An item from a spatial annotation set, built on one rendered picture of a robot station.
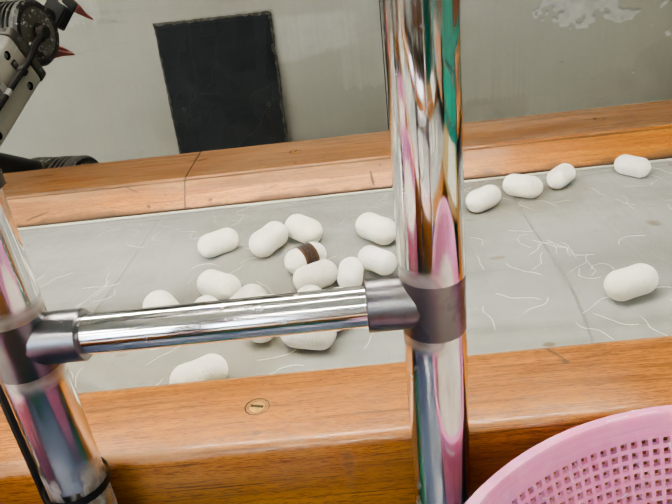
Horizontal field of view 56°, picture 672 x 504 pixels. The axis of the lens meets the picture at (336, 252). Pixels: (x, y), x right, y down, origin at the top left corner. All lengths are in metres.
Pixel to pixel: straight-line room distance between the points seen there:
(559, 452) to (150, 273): 0.34
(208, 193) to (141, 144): 2.11
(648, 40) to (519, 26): 0.47
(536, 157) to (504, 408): 0.38
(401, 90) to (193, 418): 0.19
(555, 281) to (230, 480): 0.25
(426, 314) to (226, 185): 0.43
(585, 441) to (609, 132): 0.43
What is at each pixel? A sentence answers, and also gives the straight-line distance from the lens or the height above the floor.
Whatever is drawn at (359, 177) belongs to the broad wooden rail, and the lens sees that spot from 0.61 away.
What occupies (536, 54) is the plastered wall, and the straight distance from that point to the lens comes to 2.55.
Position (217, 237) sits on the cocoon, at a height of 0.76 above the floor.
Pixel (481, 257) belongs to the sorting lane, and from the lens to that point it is 0.47.
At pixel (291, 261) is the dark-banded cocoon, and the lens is 0.46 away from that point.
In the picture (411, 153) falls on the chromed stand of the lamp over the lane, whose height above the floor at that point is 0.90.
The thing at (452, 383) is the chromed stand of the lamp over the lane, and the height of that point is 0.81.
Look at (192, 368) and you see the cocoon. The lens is 0.36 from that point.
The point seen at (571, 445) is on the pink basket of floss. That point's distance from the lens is 0.28.
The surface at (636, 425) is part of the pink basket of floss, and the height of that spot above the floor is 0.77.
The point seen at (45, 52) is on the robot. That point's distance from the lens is 1.23.
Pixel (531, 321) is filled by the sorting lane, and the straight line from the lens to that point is 0.40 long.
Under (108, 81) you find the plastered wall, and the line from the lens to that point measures 2.71.
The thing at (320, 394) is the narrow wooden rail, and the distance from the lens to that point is 0.31.
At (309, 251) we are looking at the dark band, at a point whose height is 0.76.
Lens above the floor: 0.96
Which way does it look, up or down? 26 degrees down
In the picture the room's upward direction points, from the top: 7 degrees counter-clockwise
